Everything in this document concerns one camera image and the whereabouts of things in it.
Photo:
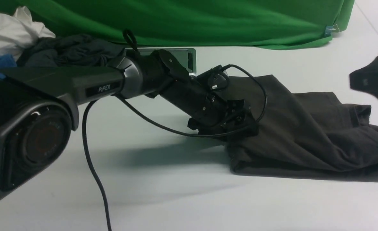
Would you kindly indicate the blue binder clip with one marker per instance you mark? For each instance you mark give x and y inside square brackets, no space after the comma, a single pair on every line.
[331,30]

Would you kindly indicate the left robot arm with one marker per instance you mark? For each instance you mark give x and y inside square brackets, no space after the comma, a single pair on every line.
[39,106]

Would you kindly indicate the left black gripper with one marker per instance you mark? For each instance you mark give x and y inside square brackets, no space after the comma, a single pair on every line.
[209,113]

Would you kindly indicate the metal table cable hatch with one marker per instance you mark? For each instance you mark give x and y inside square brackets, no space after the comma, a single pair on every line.
[185,56]

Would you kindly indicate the dark gray long-sleeved shirt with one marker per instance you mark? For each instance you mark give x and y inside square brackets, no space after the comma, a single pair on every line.
[309,135]

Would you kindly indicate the green backdrop cloth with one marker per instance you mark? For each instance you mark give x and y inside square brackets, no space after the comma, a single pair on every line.
[269,24]

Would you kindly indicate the white crumpled garment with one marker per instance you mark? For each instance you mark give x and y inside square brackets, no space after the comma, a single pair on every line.
[19,32]

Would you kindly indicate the dark teal crumpled garment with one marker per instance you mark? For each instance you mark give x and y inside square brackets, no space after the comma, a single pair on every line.
[76,50]

